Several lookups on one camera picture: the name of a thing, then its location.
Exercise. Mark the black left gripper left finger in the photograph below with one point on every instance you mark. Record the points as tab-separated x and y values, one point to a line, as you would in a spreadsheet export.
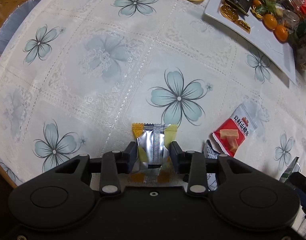
115	163

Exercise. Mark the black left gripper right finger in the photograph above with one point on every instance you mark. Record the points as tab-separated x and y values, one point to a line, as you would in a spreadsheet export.
191	163

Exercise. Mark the yellow silver snack packet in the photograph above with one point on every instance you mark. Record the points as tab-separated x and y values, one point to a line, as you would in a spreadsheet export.
153	163

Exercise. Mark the green yellow snack packet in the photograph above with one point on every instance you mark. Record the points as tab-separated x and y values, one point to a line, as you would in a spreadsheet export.
293	167

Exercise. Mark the white blue printed snack packet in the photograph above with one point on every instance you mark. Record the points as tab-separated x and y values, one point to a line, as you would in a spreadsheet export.
211	156

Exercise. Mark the red white hawthorn snack packet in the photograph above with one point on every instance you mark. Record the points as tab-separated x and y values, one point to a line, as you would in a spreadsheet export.
233	132

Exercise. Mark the white floral lace tablecloth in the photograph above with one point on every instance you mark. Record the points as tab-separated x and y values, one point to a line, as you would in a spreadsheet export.
78	73

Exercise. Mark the white rectangular serving tray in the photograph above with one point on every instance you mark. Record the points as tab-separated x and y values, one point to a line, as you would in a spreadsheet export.
281	54

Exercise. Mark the gold ingot chocolate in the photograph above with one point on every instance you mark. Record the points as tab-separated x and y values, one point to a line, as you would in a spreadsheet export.
243	25

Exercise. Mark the gold chocolate coin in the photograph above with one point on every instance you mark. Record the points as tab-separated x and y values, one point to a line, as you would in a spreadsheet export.
229	13

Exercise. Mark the orange kumquat near tray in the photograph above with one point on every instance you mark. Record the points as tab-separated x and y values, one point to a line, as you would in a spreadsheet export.
281	33

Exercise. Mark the clear glass jar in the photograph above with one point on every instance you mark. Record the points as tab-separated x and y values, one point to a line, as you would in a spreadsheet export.
290	19

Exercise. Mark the grey blue chair seat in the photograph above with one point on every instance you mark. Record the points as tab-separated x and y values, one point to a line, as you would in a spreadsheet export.
14	20

